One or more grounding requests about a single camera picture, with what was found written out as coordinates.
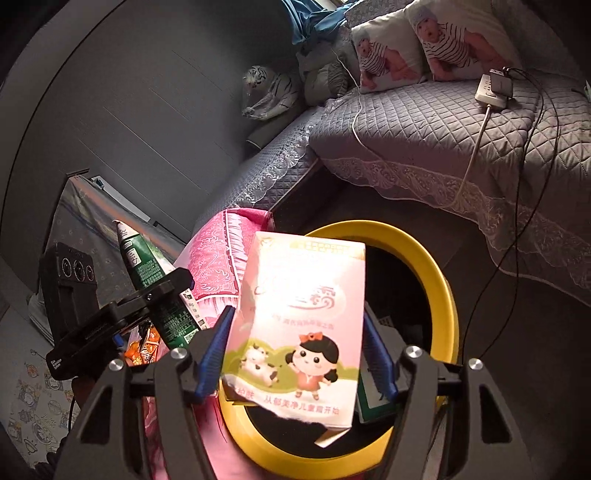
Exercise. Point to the green printed packet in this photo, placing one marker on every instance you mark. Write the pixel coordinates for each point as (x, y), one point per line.
(138, 258)

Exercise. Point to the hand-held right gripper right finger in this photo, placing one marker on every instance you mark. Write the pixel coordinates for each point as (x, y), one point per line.
(381, 364)

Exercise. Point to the baby print pillow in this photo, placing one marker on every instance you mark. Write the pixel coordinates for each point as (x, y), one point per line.
(388, 55)
(461, 41)

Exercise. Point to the yellow trash bin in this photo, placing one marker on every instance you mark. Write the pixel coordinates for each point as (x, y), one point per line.
(434, 286)

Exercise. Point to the blue curtain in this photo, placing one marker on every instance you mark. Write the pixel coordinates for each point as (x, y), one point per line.
(314, 23)

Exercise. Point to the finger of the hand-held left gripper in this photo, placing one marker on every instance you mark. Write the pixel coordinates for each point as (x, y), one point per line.
(157, 295)

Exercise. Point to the cartoon wall stickers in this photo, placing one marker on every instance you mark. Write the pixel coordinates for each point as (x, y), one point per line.
(32, 401)

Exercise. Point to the orange snack packet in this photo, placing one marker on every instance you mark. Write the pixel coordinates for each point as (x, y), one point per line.
(143, 350)

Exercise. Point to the striped cloth covered wardrobe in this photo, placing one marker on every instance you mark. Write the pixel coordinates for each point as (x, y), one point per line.
(92, 221)

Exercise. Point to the white flat panel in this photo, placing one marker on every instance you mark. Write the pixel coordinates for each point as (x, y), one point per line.
(39, 318)

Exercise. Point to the black charger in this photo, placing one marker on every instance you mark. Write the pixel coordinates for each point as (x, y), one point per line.
(501, 83)

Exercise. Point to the pink cartoon carton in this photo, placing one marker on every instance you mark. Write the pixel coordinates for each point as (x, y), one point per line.
(295, 300)

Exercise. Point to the tiger plush toy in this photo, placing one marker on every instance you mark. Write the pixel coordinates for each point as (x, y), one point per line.
(277, 92)

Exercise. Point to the green white box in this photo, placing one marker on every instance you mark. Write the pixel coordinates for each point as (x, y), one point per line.
(369, 401)

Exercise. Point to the flat dark gray pillow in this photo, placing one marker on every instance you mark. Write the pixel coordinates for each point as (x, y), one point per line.
(265, 134)

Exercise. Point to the gray satin cushion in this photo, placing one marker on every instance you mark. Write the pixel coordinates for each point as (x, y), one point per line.
(323, 81)

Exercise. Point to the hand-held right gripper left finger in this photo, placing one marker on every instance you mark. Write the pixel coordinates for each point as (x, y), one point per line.
(210, 364)

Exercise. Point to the gray quilted cushion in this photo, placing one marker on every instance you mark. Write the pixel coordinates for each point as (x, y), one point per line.
(323, 48)

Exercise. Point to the gray quilted sofa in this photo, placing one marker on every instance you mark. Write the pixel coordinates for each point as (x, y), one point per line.
(415, 129)

